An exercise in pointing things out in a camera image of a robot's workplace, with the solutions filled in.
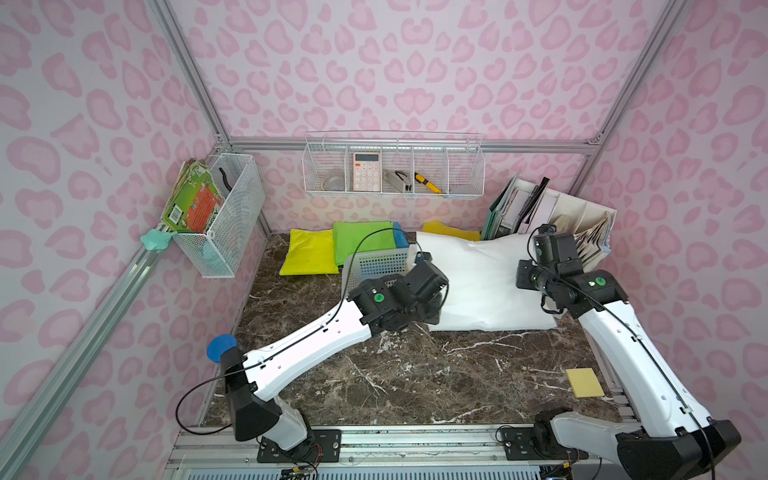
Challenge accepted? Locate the white perforated plastic basket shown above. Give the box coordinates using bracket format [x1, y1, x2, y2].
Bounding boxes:
[341, 244, 420, 299]

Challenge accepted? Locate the white raincoat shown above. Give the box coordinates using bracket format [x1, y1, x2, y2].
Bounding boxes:
[417, 232, 556, 332]

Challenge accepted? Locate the green raincoat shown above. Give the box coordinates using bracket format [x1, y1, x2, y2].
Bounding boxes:
[332, 222, 396, 266]

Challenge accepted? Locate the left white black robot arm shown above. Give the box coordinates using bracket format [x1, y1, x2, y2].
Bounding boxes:
[207, 259, 449, 459]

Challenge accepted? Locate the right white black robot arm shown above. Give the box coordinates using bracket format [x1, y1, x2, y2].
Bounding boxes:
[516, 224, 741, 479]

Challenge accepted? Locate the blue folded raincoat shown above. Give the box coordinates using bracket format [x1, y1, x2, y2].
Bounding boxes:
[392, 222, 409, 249]

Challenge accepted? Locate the lime yellow folded raincoat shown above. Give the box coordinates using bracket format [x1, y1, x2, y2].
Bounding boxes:
[279, 229, 339, 276]

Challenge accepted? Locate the stack of beige papers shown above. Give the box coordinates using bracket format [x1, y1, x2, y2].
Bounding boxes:
[573, 212, 615, 272]

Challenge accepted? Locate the white desktop file organizer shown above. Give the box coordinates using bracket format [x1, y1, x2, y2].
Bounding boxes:
[494, 177, 616, 239]

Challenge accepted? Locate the green file folder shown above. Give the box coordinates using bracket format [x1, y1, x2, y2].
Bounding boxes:
[481, 177, 517, 241]

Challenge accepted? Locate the yellow sticky note pad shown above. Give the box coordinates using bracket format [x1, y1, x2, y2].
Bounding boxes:
[566, 368, 605, 398]

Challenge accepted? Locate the grey stapler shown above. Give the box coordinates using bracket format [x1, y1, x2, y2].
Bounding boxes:
[383, 170, 413, 193]

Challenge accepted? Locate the yellow black utility knife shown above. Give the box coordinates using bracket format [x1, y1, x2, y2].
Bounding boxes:
[414, 172, 442, 195]

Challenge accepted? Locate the pink white calculator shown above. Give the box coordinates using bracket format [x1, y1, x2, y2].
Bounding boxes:
[352, 151, 382, 192]

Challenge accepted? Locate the blue lidded jar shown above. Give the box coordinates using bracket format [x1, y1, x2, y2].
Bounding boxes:
[206, 334, 238, 363]

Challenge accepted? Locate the green red booklet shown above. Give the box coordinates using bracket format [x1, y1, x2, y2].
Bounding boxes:
[161, 159, 225, 234]

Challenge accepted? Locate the white wire wall shelf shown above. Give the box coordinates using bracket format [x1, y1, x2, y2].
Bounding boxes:
[301, 130, 485, 198]

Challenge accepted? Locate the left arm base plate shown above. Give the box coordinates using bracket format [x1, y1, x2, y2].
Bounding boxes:
[257, 429, 342, 464]

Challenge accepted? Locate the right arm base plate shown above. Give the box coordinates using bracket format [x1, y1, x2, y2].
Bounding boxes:
[494, 424, 590, 463]

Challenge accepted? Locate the white mesh wall basket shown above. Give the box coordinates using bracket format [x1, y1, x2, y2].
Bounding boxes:
[174, 153, 265, 279]

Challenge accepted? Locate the mint green wall hook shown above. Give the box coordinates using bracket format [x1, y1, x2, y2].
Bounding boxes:
[140, 229, 176, 251]

